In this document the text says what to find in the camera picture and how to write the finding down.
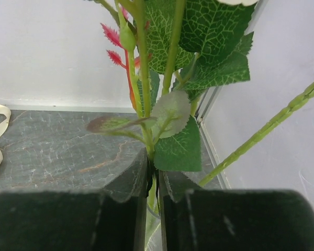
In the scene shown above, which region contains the cream white rose stem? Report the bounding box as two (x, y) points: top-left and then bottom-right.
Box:
(198, 82), (314, 187)

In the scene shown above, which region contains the small pink rose stem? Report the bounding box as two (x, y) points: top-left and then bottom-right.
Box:
(86, 0), (203, 210)

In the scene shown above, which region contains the clear glass vase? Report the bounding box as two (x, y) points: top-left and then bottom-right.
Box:
(144, 203), (161, 250)

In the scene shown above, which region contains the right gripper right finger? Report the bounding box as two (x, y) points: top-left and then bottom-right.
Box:
(159, 172), (314, 250)

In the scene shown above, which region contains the light pink rose stem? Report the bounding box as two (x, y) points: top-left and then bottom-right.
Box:
(115, 0), (260, 116)

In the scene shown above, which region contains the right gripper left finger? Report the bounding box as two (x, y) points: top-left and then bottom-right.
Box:
(0, 149), (148, 250)

